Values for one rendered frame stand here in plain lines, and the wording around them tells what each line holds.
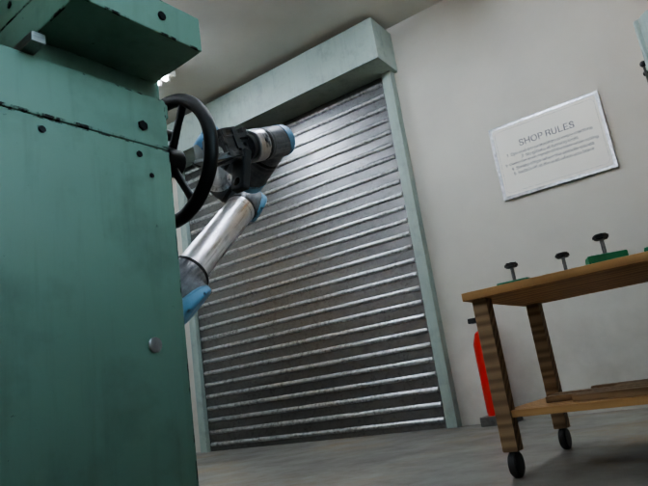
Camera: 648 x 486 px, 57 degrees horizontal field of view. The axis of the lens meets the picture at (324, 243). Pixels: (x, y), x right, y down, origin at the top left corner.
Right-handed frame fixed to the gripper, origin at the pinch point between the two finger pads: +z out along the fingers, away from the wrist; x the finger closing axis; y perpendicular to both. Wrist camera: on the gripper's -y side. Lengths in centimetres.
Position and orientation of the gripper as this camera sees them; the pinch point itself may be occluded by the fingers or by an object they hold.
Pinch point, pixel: (198, 165)
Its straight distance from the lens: 148.6
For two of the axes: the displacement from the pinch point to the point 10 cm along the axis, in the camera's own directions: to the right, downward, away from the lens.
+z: -5.4, 2.5, -8.0
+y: -3.5, -9.3, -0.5
